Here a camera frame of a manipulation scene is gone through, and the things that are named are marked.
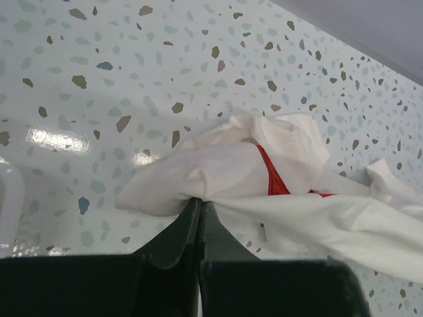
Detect white t-shirt red print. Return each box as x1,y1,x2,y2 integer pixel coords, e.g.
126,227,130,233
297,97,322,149
115,113,422,282

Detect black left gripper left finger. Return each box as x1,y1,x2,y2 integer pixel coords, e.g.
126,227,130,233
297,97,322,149
1,199,201,316

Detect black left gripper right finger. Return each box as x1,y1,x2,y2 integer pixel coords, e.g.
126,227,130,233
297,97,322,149
199,203,370,316

